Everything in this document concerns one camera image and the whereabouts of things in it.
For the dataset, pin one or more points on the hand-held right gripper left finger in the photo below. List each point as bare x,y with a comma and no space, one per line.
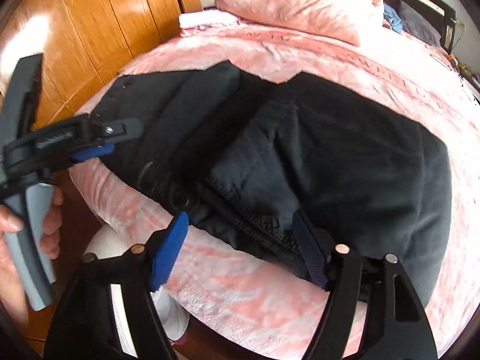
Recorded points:
168,249

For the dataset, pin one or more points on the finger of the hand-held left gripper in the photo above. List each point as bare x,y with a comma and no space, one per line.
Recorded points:
93,152
112,129

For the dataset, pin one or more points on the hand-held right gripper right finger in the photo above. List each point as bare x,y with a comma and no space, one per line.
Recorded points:
311,251

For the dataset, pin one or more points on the black quilted pants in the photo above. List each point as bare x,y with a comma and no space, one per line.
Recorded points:
337,157

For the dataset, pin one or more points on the person's left hand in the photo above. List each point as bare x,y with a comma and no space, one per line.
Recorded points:
9,221

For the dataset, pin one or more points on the person's white trouser leg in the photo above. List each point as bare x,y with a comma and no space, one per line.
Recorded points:
174,318

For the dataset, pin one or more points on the pink printed blanket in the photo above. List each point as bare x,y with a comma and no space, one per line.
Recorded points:
262,307

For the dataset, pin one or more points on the wooden wardrobe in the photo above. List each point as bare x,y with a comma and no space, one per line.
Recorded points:
112,26

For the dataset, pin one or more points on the white folded towel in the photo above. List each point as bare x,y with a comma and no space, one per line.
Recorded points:
206,22

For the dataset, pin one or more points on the pink pillow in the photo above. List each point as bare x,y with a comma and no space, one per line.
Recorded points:
292,11

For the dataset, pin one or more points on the cluttered bedside table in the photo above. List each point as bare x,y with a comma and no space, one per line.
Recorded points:
465,71

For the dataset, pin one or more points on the blue cloth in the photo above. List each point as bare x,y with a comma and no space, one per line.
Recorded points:
390,17

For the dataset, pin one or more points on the dark grey pillow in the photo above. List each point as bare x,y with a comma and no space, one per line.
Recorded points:
418,22

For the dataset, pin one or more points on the dark bed headboard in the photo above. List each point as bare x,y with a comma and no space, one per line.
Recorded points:
448,26

